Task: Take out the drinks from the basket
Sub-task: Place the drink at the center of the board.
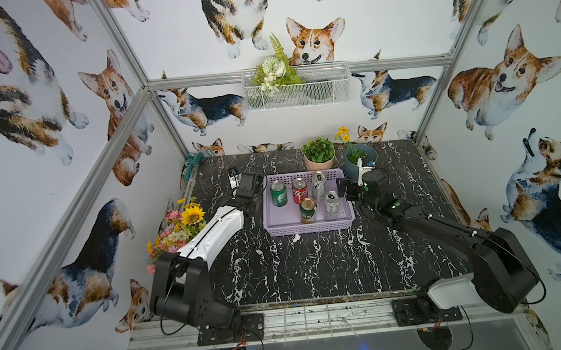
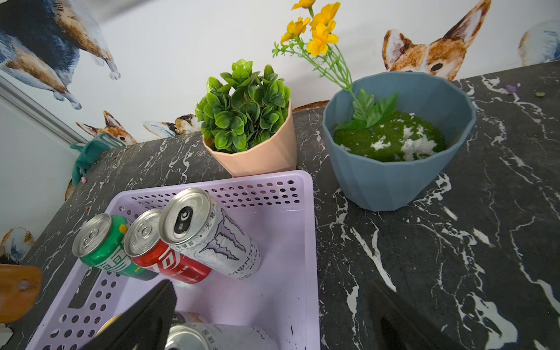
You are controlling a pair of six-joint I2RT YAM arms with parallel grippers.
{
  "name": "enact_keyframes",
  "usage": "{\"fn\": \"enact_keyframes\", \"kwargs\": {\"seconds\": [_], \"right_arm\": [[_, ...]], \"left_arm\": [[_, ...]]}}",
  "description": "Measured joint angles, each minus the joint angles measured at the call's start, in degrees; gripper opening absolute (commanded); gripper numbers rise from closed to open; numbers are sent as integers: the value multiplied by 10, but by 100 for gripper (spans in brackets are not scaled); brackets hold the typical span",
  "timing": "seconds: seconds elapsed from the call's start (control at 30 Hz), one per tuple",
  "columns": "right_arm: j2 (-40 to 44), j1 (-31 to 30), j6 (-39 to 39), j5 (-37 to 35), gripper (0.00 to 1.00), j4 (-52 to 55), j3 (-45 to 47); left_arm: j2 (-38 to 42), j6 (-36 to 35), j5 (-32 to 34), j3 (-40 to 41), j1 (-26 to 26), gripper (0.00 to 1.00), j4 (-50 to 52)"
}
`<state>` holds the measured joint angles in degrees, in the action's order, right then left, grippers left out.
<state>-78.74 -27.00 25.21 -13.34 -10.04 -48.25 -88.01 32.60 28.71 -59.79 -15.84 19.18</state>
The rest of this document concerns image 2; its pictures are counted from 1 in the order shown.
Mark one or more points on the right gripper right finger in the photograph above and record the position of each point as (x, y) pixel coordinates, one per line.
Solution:
(399, 326)

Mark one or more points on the green soda can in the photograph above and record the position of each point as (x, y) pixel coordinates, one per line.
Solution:
(99, 244)

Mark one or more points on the silver grey can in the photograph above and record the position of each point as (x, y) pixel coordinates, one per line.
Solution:
(209, 336)

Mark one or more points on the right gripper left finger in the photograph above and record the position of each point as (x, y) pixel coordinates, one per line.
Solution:
(145, 325)

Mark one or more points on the orange soda can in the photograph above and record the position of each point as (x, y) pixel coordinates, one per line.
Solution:
(20, 287)

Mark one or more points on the yellow flower in blue pot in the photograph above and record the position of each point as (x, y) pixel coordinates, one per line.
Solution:
(389, 135)

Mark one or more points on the green and red can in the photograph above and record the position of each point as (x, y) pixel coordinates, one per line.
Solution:
(178, 318)

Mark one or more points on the purple plastic basket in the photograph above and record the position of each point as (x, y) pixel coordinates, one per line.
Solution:
(277, 211)

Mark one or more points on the red cola can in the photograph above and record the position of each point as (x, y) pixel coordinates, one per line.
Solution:
(143, 244)

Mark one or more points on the white Monster can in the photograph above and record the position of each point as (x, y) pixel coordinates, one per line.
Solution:
(196, 226)

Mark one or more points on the teal clamp at table corner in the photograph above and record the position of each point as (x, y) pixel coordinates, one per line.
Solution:
(90, 152)

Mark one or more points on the green plant in pink pot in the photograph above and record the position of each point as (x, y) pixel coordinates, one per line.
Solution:
(247, 121)

